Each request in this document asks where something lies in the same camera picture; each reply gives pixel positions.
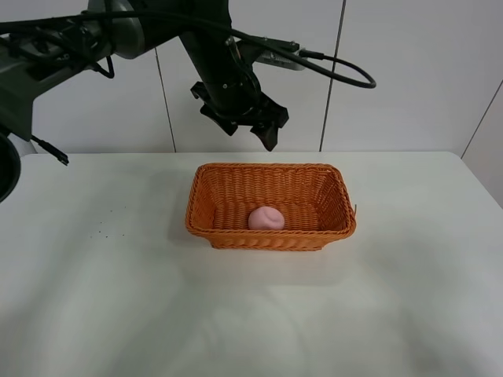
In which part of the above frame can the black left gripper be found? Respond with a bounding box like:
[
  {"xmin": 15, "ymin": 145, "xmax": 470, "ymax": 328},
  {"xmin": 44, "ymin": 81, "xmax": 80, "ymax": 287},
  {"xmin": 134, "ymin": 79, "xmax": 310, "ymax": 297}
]
[{"xmin": 191, "ymin": 74, "xmax": 289, "ymax": 151}]

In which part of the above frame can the pink peach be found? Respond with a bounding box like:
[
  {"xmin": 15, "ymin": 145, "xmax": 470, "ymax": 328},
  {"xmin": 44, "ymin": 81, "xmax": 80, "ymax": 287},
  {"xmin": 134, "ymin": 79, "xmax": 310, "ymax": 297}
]
[{"xmin": 248, "ymin": 207, "xmax": 285, "ymax": 230}]

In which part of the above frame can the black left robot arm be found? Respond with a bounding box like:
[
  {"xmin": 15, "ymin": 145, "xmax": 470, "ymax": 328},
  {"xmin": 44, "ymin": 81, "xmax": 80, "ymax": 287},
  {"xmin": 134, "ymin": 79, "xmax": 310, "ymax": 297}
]
[{"xmin": 1, "ymin": 1, "xmax": 288, "ymax": 198}]

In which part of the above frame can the orange woven basket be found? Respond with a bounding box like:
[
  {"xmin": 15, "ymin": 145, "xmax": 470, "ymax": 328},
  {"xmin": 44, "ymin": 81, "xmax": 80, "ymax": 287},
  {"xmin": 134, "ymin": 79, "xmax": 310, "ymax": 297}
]
[{"xmin": 185, "ymin": 163, "xmax": 357, "ymax": 251}]

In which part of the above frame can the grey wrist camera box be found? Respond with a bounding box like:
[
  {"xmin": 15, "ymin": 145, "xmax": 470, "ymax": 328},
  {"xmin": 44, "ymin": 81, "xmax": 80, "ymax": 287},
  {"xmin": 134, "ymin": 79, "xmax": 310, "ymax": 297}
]
[{"xmin": 244, "ymin": 38, "xmax": 305, "ymax": 71}]

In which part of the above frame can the black camera cable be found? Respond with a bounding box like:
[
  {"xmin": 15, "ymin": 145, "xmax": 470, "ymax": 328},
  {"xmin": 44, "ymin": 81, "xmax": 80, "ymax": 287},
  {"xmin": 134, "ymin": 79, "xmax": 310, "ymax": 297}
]
[{"xmin": 0, "ymin": 10, "xmax": 377, "ymax": 90}]

